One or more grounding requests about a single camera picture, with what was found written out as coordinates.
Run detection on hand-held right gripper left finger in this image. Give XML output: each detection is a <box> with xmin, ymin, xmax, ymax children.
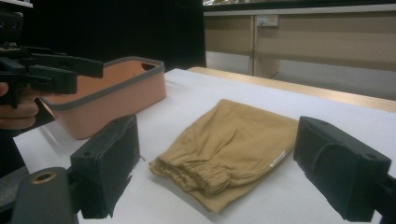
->
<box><xmin>69</xmin><ymin>114</ymin><xmax>142</xmax><ymax>220</ymax></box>

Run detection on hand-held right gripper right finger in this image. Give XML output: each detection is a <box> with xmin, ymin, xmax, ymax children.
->
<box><xmin>292</xmin><ymin>116</ymin><xmax>392</xmax><ymax>223</ymax></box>

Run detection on pink basket with grey rim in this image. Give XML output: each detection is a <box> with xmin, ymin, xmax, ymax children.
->
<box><xmin>39</xmin><ymin>56</ymin><xmax>168</xmax><ymax>140</ymax></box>

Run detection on tan pants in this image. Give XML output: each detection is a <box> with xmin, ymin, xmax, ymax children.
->
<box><xmin>148</xmin><ymin>98</ymin><xmax>300</xmax><ymax>215</ymax></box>

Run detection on black curtain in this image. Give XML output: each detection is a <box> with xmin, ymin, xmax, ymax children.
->
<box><xmin>0</xmin><ymin>0</ymin><xmax>207</xmax><ymax>73</ymax></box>

